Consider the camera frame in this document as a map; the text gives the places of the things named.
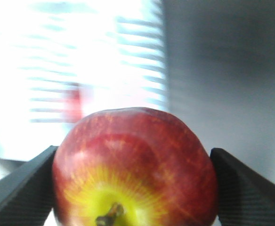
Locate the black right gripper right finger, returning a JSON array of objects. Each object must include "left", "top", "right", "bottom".
[{"left": 210, "top": 148, "right": 275, "bottom": 226}]

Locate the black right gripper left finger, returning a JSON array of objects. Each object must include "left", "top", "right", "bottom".
[{"left": 0, "top": 146, "right": 57, "bottom": 226}]

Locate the red apple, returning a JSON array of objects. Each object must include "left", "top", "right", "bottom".
[
  {"left": 62, "top": 83, "right": 83, "bottom": 123},
  {"left": 52, "top": 107, "right": 218, "bottom": 226}
]

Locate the light blue plastic basket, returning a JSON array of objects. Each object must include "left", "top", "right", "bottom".
[{"left": 0, "top": 0, "right": 169, "bottom": 161}]

